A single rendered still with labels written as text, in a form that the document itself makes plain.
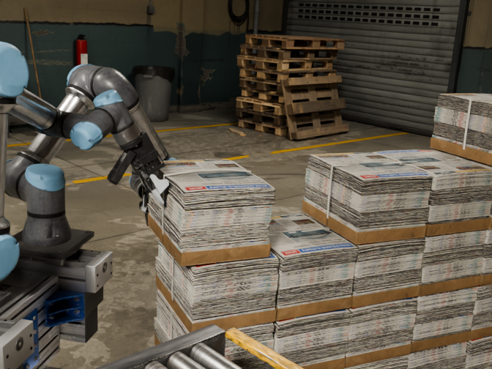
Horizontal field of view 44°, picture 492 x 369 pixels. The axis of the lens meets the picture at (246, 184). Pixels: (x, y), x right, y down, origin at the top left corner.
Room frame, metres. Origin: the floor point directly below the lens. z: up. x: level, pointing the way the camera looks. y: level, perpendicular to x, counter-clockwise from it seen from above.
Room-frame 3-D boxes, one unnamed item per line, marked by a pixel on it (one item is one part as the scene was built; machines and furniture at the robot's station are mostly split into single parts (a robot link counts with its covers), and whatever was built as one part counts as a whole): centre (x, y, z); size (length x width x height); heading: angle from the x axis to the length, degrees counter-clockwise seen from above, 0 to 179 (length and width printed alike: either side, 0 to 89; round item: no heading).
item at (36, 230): (1.85, 0.63, 0.87); 0.15 x 0.15 x 0.10
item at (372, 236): (2.14, -0.43, 0.86); 0.38 x 0.29 x 0.04; 24
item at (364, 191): (2.15, -0.43, 0.95); 0.38 x 0.29 x 0.23; 24
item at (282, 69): (8.87, -0.53, 0.65); 1.33 x 0.94 x 1.30; 138
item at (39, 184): (1.86, 0.63, 0.98); 0.13 x 0.12 x 0.14; 53
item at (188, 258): (1.77, 0.08, 0.86); 0.29 x 0.16 x 0.04; 114
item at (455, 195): (2.27, -0.69, 0.95); 0.38 x 0.29 x 0.23; 26
